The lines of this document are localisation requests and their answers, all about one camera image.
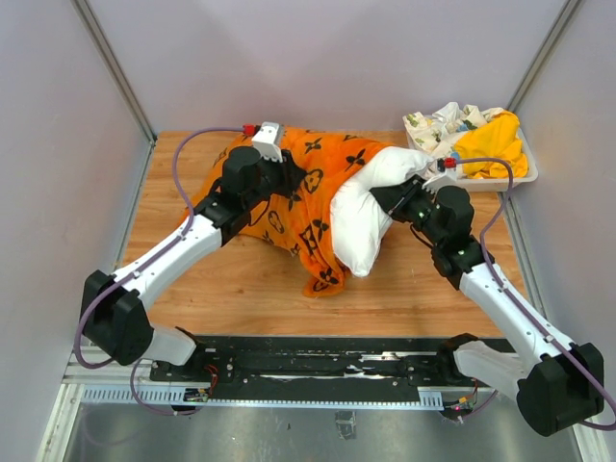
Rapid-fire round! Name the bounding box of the white pillow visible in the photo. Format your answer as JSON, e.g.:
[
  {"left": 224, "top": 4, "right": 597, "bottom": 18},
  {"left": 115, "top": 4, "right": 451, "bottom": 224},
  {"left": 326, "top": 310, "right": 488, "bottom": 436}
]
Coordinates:
[{"left": 330, "top": 146, "right": 432, "bottom": 277}]

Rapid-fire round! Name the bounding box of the white plastic bin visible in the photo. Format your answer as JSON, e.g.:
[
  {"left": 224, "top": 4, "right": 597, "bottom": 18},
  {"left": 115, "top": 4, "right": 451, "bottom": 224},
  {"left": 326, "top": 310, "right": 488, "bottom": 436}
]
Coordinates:
[{"left": 450, "top": 127, "right": 538, "bottom": 192}]

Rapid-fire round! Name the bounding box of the right aluminium frame post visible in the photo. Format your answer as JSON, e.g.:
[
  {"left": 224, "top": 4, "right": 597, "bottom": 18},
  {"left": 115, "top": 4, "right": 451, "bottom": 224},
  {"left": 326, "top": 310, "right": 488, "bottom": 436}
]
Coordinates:
[{"left": 507, "top": 0, "right": 585, "bottom": 113}]

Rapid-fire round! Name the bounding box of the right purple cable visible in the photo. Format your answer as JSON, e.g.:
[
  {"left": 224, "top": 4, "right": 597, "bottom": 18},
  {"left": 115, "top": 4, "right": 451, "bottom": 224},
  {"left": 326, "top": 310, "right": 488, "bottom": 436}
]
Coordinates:
[{"left": 453, "top": 157, "right": 616, "bottom": 430}]

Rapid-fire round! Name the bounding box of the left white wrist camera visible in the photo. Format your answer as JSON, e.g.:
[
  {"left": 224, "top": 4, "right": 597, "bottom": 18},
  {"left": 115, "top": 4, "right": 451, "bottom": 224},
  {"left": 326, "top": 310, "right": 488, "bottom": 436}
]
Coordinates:
[{"left": 251, "top": 122, "right": 285, "bottom": 163}]

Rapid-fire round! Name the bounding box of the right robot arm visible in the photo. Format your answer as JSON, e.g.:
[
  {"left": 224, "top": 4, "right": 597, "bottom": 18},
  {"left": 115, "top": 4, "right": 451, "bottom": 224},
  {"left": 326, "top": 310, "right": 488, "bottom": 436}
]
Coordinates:
[{"left": 371, "top": 177, "right": 605, "bottom": 436}]

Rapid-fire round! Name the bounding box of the aluminium frame post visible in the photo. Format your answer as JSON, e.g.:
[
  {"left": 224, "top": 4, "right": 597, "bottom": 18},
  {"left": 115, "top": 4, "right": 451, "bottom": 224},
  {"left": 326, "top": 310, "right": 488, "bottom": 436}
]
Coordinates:
[
  {"left": 507, "top": 0, "right": 585, "bottom": 113},
  {"left": 70, "top": 0, "right": 157, "bottom": 145}
]

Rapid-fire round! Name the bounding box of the white slotted cable duct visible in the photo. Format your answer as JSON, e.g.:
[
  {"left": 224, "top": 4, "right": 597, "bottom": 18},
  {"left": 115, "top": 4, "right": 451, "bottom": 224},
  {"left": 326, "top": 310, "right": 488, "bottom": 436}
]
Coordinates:
[{"left": 80, "top": 387, "right": 445, "bottom": 411}]

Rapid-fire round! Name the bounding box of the yellow cloth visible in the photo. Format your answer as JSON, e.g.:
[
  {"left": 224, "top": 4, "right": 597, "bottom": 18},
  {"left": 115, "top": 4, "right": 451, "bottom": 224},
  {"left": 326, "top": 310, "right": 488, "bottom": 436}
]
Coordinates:
[{"left": 454, "top": 111, "right": 528, "bottom": 180}]

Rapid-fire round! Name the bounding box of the white patterned cloth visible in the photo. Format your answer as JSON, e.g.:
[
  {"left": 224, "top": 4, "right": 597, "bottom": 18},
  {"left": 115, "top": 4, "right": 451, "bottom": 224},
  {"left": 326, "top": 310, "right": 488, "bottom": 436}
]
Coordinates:
[{"left": 403, "top": 102, "right": 504, "bottom": 159}]

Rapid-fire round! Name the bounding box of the left aluminium frame post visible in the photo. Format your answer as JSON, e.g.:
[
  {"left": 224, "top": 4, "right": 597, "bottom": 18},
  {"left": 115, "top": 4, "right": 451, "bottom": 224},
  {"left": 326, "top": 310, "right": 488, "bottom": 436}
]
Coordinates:
[{"left": 70, "top": 0, "right": 157, "bottom": 145}]

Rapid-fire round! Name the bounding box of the purple cable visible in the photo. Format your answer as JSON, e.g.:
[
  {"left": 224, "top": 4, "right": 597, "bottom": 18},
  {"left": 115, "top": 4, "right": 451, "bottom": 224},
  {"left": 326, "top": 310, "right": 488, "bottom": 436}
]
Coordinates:
[
  {"left": 453, "top": 157, "right": 616, "bottom": 430},
  {"left": 73, "top": 124, "right": 256, "bottom": 417}
]

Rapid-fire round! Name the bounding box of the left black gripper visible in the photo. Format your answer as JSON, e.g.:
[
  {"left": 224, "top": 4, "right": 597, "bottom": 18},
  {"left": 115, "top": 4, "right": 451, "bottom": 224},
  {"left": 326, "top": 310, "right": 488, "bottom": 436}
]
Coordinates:
[{"left": 244, "top": 148, "right": 307, "bottom": 210}]

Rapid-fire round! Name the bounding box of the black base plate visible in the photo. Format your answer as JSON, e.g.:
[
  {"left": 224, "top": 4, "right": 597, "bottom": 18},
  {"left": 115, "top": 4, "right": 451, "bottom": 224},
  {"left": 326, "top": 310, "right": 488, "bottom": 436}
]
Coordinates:
[{"left": 149, "top": 336, "right": 475, "bottom": 400}]

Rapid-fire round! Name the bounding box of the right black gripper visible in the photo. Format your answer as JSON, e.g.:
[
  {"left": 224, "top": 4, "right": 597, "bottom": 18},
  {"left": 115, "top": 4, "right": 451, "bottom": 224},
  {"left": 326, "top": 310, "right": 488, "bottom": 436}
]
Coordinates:
[{"left": 371, "top": 174, "right": 444, "bottom": 246}]

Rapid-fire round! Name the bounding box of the orange monogram pillowcase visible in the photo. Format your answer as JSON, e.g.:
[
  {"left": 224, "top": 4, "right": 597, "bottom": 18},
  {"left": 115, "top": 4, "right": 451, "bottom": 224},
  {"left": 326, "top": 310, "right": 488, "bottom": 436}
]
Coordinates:
[{"left": 178, "top": 125, "right": 400, "bottom": 299}]

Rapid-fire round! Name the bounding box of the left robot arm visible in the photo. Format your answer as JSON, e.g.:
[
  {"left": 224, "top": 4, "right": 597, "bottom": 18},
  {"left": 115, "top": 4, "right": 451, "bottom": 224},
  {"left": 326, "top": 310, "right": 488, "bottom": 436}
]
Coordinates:
[{"left": 79, "top": 146, "right": 307, "bottom": 381}]

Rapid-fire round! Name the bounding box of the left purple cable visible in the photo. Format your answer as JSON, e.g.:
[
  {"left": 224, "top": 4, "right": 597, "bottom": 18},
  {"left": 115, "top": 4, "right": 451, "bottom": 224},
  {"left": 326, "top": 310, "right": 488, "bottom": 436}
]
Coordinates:
[{"left": 73, "top": 124, "right": 256, "bottom": 417}]

